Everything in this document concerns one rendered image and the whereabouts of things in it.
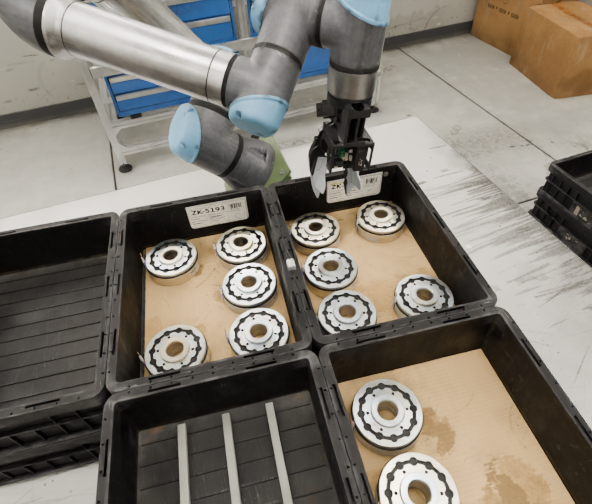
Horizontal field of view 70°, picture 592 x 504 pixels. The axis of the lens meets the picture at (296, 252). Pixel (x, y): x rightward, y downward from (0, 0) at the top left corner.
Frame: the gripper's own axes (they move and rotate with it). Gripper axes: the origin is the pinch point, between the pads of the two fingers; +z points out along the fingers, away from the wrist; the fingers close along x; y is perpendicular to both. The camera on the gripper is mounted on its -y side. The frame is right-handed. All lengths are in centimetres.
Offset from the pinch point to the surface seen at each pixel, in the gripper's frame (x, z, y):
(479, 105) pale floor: 166, 79, -174
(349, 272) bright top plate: 0.8, 10.1, 13.3
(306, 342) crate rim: -12.3, 4.4, 30.1
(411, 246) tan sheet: 16.5, 11.4, 7.5
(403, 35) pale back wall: 154, 70, -283
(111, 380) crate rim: -40, 7, 29
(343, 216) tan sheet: 5.8, 12.5, -5.2
